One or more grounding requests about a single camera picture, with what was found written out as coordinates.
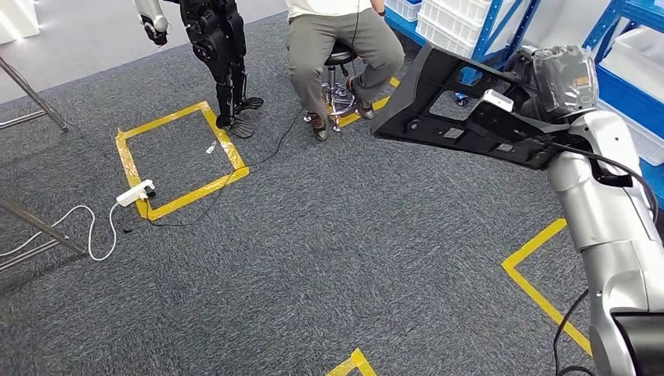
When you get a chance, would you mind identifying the white power cable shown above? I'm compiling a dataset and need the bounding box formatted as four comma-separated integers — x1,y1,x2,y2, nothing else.
0,203,121,263

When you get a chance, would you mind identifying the black hanging tether cable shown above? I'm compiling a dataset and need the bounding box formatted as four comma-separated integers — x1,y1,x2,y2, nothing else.
552,289,595,376

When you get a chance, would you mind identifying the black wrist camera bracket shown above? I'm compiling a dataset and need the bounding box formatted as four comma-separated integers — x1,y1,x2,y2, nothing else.
467,101,572,151

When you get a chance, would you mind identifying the blue plastic crate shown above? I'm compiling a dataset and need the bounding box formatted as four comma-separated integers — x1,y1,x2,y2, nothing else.
595,64,664,127

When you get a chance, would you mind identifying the black humanoid robot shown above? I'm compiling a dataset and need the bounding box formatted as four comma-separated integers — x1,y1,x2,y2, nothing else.
133,0,265,140

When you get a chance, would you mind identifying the black plastic panel part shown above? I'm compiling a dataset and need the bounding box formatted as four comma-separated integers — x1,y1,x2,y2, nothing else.
370,42,593,172

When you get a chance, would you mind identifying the blue steel shelf rack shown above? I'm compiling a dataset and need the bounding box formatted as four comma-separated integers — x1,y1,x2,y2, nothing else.
583,0,664,208
384,0,543,107

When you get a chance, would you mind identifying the white power strip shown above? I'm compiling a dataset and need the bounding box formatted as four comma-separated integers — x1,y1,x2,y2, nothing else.
115,179,157,208

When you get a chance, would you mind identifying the stainless steel table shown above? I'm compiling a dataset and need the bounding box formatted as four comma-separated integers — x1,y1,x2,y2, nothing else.
0,54,88,274

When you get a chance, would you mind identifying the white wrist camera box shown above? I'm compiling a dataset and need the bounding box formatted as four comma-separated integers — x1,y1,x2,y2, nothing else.
481,89,515,113

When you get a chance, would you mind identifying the thin black floor cable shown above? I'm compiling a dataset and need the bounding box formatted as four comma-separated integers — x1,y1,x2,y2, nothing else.
121,0,364,232

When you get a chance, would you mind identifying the person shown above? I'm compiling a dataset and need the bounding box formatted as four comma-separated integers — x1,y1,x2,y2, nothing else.
285,0,406,143

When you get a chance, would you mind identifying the yellow floor tape square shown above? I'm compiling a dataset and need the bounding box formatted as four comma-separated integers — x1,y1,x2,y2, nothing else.
114,100,251,222
325,348,378,376

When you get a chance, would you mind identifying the black chrome swivel stool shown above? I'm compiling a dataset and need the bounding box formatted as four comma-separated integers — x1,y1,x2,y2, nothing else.
303,42,377,132

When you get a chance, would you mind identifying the white pedestal block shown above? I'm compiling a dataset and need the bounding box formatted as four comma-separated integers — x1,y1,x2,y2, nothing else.
0,0,41,45

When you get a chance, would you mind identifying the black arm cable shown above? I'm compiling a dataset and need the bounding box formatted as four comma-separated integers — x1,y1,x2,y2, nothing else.
539,137,660,224

